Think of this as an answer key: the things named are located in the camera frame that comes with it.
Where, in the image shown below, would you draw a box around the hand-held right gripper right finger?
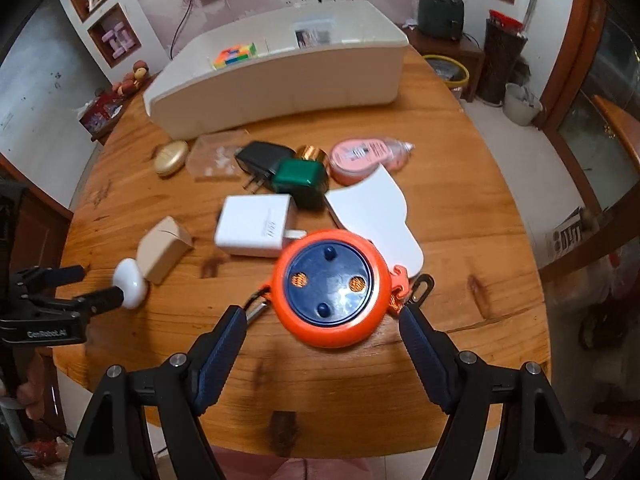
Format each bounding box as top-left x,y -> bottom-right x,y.
399,304 -> 587,480

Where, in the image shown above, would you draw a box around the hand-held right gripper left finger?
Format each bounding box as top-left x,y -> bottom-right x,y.
65,304 -> 249,480

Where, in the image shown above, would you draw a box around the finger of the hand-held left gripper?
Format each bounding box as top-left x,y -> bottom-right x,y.
30,286 -> 126,318
14,264 -> 87,293

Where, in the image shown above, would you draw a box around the white round knob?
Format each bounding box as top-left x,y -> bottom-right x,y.
112,257 -> 148,310

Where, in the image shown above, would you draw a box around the beige small box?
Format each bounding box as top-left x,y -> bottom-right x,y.
136,216 -> 195,285

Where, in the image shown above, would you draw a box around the orange and blue round device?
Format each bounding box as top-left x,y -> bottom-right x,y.
257,229 -> 435,350

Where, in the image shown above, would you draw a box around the white power adapter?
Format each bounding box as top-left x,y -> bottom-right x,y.
214,194 -> 308,260

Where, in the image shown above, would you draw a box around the white curved plastic sheet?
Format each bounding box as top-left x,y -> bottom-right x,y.
324,163 -> 425,279

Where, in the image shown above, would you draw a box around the clear plastic box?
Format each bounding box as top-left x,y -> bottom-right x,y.
187,129 -> 249,182

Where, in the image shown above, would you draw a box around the green square box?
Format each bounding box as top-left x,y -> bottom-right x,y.
272,158 -> 329,211

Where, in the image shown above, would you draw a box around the black power adapter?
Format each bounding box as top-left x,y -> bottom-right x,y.
234,140 -> 297,195

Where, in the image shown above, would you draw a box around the pink correction tape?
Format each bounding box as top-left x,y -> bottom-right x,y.
329,137 -> 416,187

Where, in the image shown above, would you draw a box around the white storage bin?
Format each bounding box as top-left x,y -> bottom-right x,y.
142,0 -> 412,142

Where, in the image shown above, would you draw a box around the person's left hand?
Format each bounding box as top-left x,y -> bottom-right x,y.
15,357 -> 53,408

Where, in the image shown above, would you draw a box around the person's pink clothing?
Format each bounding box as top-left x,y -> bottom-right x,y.
209,441 -> 377,480

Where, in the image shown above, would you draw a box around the red patterned box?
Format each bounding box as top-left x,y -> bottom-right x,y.
77,91 -> 127,137

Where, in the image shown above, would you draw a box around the printed cardboard box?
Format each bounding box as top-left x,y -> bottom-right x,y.
546,206 -> 602,262

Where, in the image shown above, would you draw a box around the brown stuffed toy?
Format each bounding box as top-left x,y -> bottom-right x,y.
112,59 -> 151,97

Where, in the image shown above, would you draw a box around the pink bottles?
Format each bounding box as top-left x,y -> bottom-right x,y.
102,24 -> 136,57

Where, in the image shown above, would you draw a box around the white bucket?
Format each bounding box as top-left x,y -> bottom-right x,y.
503,82 -> 544,127

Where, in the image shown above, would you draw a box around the colourful puzzle cube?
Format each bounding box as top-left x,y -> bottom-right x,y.
212,41 -> 259,72

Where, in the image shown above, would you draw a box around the yellow-rimmed bin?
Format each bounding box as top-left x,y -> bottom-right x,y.
422,54 -> 471,97

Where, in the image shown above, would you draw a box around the dark wicker basket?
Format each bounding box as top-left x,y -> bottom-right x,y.
481,17 -> 529,107

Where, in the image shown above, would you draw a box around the wooden side table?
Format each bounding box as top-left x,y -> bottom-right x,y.
400,24 -> 487,104

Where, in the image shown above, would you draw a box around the wooden glass cabinet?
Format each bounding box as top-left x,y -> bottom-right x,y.
537,0 -> 640,283

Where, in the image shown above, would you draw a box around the printed label sticker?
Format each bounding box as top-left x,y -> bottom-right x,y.
294,21 -> 334,49

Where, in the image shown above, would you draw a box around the dark green toaster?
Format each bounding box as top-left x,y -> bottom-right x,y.
417,0 -> 465,41

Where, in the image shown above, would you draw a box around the red plastic bag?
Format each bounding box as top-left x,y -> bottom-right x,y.
488,8 -> 527,34

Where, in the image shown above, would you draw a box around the white wall shelf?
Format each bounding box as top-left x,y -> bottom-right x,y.
55,0 -> 169,82

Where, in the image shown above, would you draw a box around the black television cable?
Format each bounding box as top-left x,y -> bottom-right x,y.
169,0 -> 197,58

